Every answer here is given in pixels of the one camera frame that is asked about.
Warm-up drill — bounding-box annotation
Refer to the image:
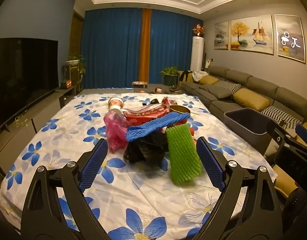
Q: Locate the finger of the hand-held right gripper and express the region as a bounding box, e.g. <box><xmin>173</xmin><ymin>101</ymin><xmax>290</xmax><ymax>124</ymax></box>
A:
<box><xmin>295</xmin><ymin>124</ymin><xmax>307</xmax><ymax>149</ymax></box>
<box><xmin>267</xmin><ymin>119</ymin><xmax>298</xmax><ymax>147</ymax></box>

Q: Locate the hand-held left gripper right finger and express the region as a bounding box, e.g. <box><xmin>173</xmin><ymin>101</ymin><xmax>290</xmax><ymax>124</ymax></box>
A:
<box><xmin>191</xmin><ymin>137</ymin><xmax>285</xmax><ymax>240</ymax></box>

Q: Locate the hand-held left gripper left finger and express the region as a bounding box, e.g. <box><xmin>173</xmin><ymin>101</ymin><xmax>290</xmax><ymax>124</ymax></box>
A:
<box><xmin>20</xmin><ymin>138</ymin><xmax>111</xmax><ymax>240</ymax></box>

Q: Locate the green foam net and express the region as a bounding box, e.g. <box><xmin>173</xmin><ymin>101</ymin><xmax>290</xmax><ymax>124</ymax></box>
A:
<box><xmin>166</xmin><ymin>125</ymin><xmax>202</xmax><ymax>182</ymax></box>

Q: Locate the grey plastic bin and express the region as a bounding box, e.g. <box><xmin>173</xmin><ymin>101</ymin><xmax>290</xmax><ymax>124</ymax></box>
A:
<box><xmin>224</xmin><ymin>108</ymin><xmax>278</xmax><ymax>156</ymax></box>

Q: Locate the pink plastic bag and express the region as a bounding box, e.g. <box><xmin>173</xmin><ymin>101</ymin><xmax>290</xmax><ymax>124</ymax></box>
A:
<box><xmin>104</xmin><ymin>112</ymin><xmax>129</xmax><ymax>152</ymax></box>

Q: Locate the black plastic bag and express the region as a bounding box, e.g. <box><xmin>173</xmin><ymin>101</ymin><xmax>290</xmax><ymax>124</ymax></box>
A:
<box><xmin>123</xmin><ymin>132</ymin><xmax>170</xmax><ymax>163</ymax></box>

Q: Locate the gold tin can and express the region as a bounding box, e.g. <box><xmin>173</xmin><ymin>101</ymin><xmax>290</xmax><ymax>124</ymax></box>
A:
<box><xmin>169</xmin><ymin>104</ymin><xmax>191</xmax><ymax>117</ymax></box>

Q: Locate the printed paper cup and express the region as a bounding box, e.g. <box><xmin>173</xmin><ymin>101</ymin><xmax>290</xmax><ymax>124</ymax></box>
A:
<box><xmin>107</xmin><ymin>97</ymin><xmax>125</xmax><ymax>117</ymax></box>

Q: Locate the blue foam net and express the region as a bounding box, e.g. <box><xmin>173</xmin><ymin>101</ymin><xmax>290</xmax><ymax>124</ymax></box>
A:
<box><xmin>125</xmin><ymin>112</ymin><xmax>191</xmax><ymax>142</ymax></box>

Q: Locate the large red plastic package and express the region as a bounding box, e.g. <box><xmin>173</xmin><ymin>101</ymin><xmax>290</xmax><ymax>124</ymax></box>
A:
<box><xmin>123</xmin><ymin>104</ymin><xmax>191</xmax><ymax>128</ymax></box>

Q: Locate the red foil wrapper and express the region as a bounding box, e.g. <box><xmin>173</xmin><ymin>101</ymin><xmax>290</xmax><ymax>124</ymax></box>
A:
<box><xmin>162</xmin><ymin>97</ymin><xmax>179</xmax><ymax>107</ymax></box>

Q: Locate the large patterned cushion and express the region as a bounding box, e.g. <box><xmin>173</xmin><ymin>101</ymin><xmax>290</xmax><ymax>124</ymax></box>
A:
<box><xmin>262</xmin><ymin>105</ymin><xmax>303</xmax><ymax>128</ymax></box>

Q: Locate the large yellow cushion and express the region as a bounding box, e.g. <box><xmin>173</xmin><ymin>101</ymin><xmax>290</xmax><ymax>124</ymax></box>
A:
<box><xmin>232</xmin><ymin>88</ymin><xmax>270</xmax><ymax>112</ymax></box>

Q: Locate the grey sofa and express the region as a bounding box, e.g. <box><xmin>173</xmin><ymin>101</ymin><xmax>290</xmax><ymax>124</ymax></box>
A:
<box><xmin>180</xmin><ymin>66</ymin><xmax>307</xmax><ymax>130</ymax></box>

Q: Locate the blue floral white cloth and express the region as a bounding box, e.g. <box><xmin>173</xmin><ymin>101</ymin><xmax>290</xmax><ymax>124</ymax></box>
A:
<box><xmin>0</xmin><ymin>92</ymin><xmax>278</xmax><ymax>240</ymax></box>

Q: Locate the small patterned cushion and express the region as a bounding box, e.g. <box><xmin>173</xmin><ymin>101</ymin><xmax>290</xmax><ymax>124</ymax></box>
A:
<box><xmin>215</xmin><ymin>80</ymin><xmax>241</xmax><ymax>94</ymax></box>

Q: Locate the flat grey cushion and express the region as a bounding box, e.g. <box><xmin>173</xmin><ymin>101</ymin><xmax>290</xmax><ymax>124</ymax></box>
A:
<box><xmin>201</xmin><ymin>84</ymin><xmax>233</xmax><ymax>99</ymax></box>

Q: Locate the grey television cabinet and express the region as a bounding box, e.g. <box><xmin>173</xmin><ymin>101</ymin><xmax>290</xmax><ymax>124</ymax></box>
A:
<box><xmin>0</xmin><ymin>85</ymin><xmax>77</xmax><ymax>180</ymax></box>

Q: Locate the small yellow cushion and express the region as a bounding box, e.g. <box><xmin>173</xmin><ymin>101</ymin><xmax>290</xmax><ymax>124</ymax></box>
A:
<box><xmin>198</xmin><ymin>76</ymin><xmax>220</xmax><ymax>85</ymax></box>

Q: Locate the framed painting with glare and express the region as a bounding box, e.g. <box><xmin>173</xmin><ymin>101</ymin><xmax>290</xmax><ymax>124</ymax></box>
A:
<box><xmin>274</xmin><ymin>14</ymin><xmax>306</xmax><ymax>63</ymax></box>

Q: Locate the black clothing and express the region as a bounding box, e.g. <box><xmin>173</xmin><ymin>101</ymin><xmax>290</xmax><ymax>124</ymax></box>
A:
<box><xmin>180</xmin><ymin>70</ymin><xmax>194</xmax><ymax>83</ymax></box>

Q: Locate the wooden plant stand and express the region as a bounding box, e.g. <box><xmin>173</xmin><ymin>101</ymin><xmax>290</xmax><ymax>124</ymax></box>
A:
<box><xmin>63</xmin><ymin>65</ymin><xmax>80</xmax><ymax>90</ymax></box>

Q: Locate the potted plant in dark pot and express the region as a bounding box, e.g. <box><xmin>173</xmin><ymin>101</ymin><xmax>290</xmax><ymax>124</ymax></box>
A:
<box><xmin>161</xmin><ymin>67</ymin><xmax>179</xmax><ymax>85</ymax></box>

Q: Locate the dark coffee table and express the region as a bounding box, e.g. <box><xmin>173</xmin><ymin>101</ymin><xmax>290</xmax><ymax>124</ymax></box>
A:
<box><xmin>132</xmin><ymin>83</ymin><xmax>184</xmax><ymax>95</ymax></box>

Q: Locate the sailing ship painting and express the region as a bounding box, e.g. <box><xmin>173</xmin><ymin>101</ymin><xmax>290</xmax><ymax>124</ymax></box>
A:
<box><xmin>230</xmin><ymin>14</ymin><xmax>274</xmax><ymax>55</ymax></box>

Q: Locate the plant in white bowl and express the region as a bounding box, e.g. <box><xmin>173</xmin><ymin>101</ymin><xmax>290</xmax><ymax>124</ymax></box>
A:
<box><xmin>66</xmin><ymin>54</ymin><xmax>87</xmax><ymax>67</ymax></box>

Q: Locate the small grey landscape painting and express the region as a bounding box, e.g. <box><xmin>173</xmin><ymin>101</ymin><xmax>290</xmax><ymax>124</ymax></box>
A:
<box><xmin>214</xmin><ymin>21</ymin><xmax>230</xmax><ymax>50</ymax></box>

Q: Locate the white standing air conditioner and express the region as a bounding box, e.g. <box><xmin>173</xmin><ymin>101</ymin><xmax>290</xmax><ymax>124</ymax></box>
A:
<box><xmin>190</xmin><ymin>36</ymin><xmax>204</xmax><ymax>72</ymax></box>

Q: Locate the black flat television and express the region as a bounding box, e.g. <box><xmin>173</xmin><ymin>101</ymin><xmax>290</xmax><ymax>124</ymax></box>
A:
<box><xmin>0</xmin><ymin>38</ymin><xmax>59</xmax><ymax>133</ymax></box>

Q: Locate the blue curtain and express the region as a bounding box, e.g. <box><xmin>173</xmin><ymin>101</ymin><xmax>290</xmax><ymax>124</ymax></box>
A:
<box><xmin>80</xmin><ymin>9</ymin><xmax>144</xmax><ymax>90</ymax></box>
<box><xmin>147</xmin><ymin>9</ymin><xmax>204</xmax><ymax>84</ymax></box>

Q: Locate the red gold flower ornament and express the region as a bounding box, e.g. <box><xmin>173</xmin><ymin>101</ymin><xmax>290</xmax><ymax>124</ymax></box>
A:
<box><xmin>192</xmin><ymin>24</ymin><xmax>205</xmax><ymax>37</ymax></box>

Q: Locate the orange curtain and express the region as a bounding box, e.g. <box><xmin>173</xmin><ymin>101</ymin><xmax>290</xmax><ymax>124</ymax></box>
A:
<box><xmin>138</xmin><ymin>8</ymin><xmax>152</xmax><ymax>82</ymax></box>

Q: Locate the brown wooden panel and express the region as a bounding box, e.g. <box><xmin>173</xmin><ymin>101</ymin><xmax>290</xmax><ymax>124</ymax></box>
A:
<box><xmin>70</xmin><ymin>10</ymin><xmax>84</xmax><ymax>90</ymax></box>

